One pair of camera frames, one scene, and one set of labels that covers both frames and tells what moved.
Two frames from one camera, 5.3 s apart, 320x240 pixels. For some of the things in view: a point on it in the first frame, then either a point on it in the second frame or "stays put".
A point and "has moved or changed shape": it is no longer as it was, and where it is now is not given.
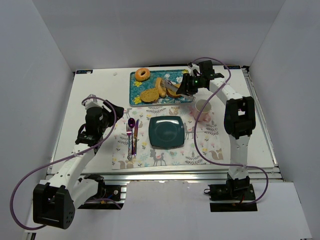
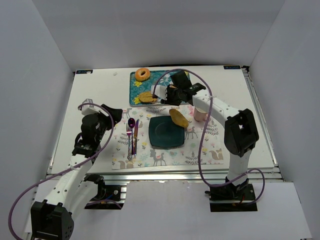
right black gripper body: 186,84 → 169,93
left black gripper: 110,113 stays put
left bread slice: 149,95 stays put
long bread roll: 162,91 has moved or changed shape
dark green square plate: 166,132 stays put
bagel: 142,74 stays put
